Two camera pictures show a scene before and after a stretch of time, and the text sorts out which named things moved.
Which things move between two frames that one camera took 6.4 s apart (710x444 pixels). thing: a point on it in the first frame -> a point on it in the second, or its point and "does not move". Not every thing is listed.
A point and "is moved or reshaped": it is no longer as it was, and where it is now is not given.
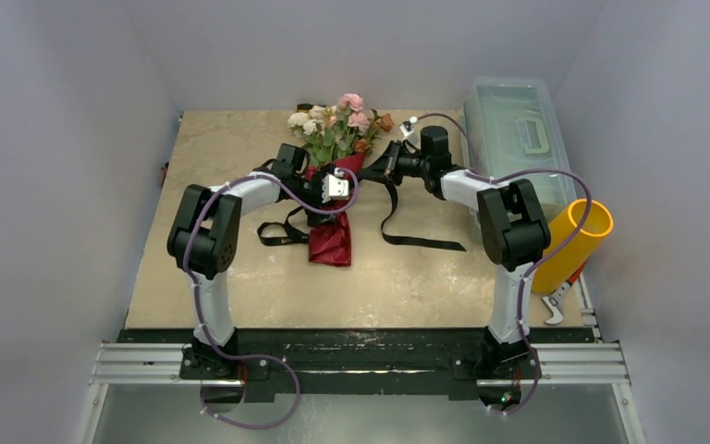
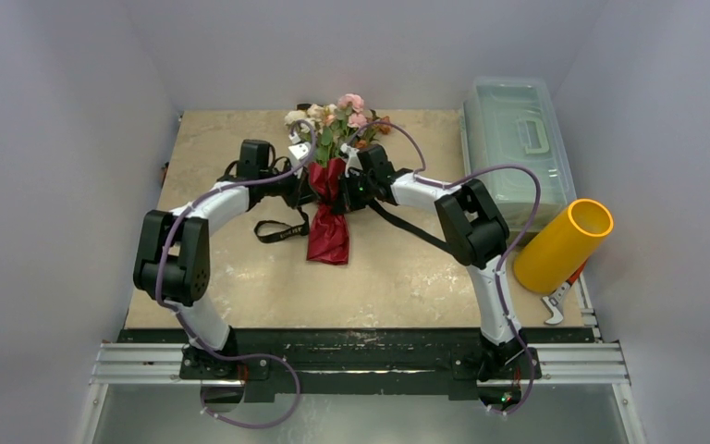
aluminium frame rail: [555, 364] does not move
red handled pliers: [554, 302] does not move
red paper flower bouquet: [336, 136] does not move
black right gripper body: [393, 161] -> [343, 195]
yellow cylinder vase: [562, 268] does not move
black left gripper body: [311, 191] -> [287, 186]
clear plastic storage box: [511, 124] does not move
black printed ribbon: [396, 240] is moved or reshaped
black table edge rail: [360, 363] does not move
